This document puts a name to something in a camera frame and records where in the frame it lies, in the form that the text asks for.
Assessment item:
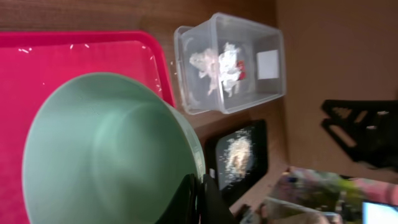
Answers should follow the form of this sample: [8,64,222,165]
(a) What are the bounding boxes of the black tray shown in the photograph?
[204,119,269,206]

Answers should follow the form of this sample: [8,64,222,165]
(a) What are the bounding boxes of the black metal frame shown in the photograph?
[321,100,397,172]

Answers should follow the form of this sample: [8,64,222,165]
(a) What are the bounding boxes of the clear plastic bin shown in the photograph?
[174,13,286,114]

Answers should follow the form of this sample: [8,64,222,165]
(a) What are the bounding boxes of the red snack wrapper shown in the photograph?
[237,60,246,80]

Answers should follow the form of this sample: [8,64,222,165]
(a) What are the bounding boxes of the red plastic tray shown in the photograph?
[1,30,175,223]

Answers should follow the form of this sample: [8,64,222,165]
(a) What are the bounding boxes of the white tissue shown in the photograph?
[218,42,241,97]

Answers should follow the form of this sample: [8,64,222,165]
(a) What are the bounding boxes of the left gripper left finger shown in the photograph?
[156,174,198,224]

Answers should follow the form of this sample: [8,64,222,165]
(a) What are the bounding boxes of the food scraps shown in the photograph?
[223,129,252,184]

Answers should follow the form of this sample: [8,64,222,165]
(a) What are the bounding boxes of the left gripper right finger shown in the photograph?
[200,174,238,224]

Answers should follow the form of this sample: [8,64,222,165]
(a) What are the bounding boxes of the white napkin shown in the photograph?
[189,49,218,96]

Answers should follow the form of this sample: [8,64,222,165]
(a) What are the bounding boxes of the green bowl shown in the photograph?
[22,73,205,223]

